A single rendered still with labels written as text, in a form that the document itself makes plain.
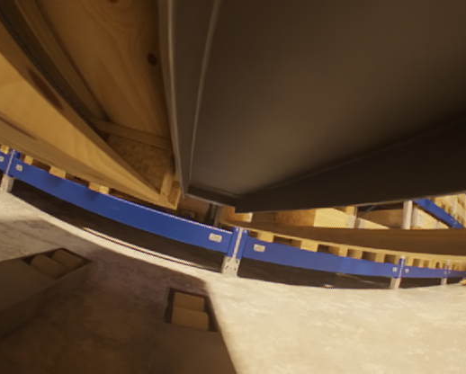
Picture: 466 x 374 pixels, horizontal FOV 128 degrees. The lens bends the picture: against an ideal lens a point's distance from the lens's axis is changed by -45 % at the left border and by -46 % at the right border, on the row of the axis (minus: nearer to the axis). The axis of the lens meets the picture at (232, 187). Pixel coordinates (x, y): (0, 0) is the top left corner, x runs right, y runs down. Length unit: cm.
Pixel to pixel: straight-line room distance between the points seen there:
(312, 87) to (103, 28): 19
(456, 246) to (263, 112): 19
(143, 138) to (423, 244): 44
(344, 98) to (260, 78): 6
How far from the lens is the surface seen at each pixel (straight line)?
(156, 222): 131
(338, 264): 178
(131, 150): 42
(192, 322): 51
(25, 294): 46
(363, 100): 16
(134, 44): 22
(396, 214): 293
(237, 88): 17
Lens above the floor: 31
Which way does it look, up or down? 11 degrees up
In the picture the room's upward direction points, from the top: 15 degrees clockwise
